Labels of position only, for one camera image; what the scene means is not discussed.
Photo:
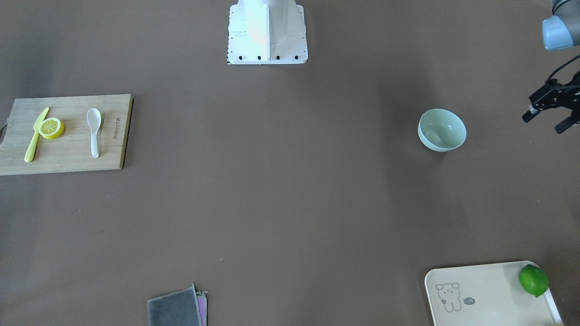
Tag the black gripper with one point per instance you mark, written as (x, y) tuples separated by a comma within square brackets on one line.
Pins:
[(553, 96)]

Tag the pale green ceramic bowl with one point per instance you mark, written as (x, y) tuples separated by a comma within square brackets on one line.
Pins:
[(441, 130)]

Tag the white ceramic spoon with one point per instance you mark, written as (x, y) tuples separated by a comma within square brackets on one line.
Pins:
[(94, 121)]

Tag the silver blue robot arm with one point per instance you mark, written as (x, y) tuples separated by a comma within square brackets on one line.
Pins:
[(560, 31)]

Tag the green lime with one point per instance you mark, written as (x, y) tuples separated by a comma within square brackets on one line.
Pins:
[(533, 280)]

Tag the cream tray with bear drawing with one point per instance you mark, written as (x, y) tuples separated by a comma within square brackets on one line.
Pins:
[(487, 295)]

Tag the grey folded cloth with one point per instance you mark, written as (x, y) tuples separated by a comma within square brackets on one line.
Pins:
[(187, 307)]

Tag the bamboo cutting board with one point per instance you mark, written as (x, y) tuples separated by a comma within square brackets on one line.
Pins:
[(69, 153)]

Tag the yellow lemon slice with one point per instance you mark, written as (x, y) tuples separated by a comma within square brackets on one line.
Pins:
[(51, 128)]

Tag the yellow plastic knife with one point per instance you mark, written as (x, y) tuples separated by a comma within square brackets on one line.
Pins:
[(31, 150)]

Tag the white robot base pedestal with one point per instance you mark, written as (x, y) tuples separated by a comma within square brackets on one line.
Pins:
[(267, 32)]

